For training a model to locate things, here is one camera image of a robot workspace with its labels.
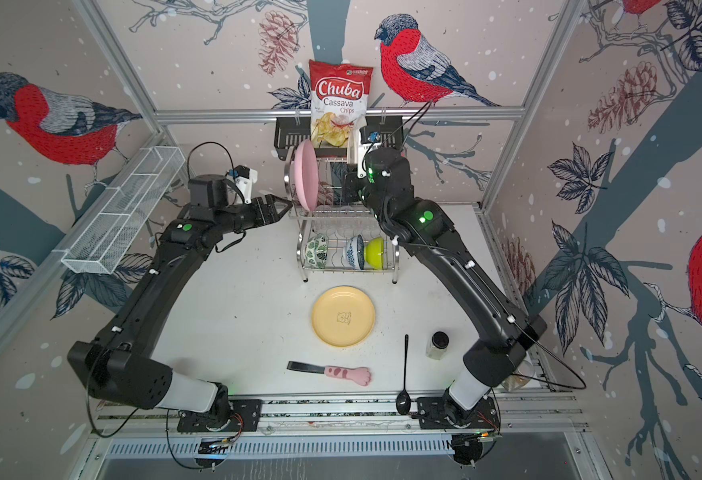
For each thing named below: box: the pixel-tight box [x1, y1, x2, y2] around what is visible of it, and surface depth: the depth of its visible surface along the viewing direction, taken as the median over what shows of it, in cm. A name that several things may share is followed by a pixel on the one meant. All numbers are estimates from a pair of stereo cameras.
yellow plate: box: [312, 286, 376, 347], surface depth 93 cm
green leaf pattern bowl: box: [305, 233, 329, 269], surface depth 95 cm
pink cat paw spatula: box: [286, 361, 372, 387], surface depth 81 cm
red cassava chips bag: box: [309, 60, 374, 149], surface depth 85 cm
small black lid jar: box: [426, 330, 450, 361], surface depth 78 cm
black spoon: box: [396, 334, 412, 416], surface depth 78 cm
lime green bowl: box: [364, 237, 385, 271], surface depth 94 cm
